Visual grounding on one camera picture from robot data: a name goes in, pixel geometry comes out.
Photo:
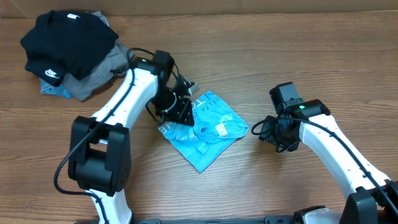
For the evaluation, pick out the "black folded nike garment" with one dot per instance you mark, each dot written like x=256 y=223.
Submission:
x=64 y=42

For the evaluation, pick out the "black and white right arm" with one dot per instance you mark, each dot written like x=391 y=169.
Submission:
x=370 y=195

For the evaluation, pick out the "blue denim folded garment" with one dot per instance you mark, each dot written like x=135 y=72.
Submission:
x=48 y=89

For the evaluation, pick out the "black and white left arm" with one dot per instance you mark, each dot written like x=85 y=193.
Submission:
x=100 y=152

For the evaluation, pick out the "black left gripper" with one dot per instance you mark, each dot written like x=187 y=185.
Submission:
x=181 y=116

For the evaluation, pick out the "grey folded garment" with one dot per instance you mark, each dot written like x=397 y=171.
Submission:
x=114 y=63

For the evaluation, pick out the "light blue t-shirt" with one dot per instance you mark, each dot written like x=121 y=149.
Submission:
x=216 y=127

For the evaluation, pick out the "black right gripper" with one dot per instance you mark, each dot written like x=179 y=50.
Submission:
x=268 y=132

